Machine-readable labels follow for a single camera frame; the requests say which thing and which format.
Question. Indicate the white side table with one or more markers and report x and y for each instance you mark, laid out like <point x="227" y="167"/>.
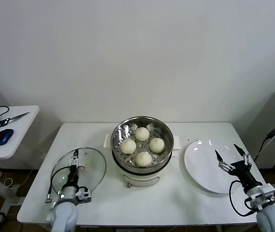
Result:
<point x="18" y="135"/>

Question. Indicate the white steamed baozi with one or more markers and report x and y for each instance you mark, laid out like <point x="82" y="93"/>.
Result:
<point x="143" y="159"/>
<point x="128" y="146"/>
<point x="142" y="134"/>
<point x="157" y="145"/>

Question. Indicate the white round plate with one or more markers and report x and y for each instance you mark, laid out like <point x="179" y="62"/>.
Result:
<point x="200" y="166"/>

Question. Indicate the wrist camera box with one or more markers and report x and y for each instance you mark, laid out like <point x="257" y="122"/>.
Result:
<point x="84" y="194"/>
<point x="260" y="197"/>

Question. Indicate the glass pot lid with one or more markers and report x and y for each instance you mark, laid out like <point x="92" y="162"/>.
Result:
<point x="93" y="166"/>

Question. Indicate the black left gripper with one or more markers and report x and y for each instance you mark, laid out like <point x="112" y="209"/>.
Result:
<point x="72" y="176"/>

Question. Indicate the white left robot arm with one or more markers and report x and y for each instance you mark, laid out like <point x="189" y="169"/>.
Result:
<point x="63" y="212"/>

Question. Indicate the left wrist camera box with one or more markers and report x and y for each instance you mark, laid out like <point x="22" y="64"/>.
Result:
<point x="84" y="194"/>

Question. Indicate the blue computer mouse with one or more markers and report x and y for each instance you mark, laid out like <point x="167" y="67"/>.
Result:
<point x="4" y="136"/>

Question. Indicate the stainless steel steamer basket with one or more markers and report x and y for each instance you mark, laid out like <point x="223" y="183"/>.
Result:
<point x="119" y="134"/>

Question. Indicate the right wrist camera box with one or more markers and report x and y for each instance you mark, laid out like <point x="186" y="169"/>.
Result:
<point x="260" y="197"/>

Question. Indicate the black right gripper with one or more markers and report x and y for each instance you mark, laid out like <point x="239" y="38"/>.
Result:
<point x="243" y="174"/>

